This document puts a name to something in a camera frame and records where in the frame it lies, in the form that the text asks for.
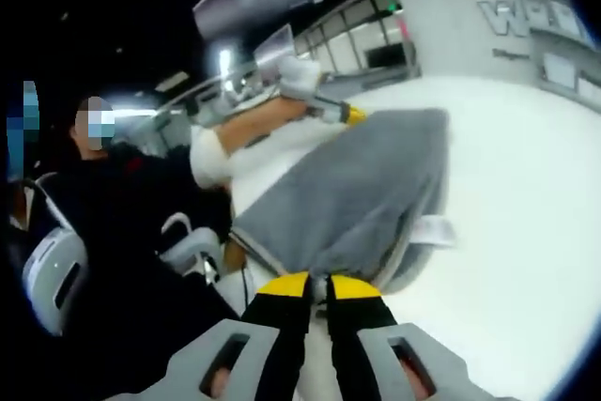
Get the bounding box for grey towel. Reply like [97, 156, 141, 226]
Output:
[231, 108, 457, 295]

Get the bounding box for white office chair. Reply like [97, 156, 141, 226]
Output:
[158, 211, 223, 285]

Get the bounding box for person's black-clothed body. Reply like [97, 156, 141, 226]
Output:
[8, 137, 245, 401]

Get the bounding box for grey metal shelving unit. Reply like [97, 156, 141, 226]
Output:
[528, 0, 601, 116]

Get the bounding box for rows of white storage bins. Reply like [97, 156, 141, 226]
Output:
[542, 51, 601, 102]

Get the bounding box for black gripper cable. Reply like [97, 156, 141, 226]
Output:
[239, 263, 251, 309]

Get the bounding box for grey wall lettering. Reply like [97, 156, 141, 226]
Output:
[477, 0, 536, 60]

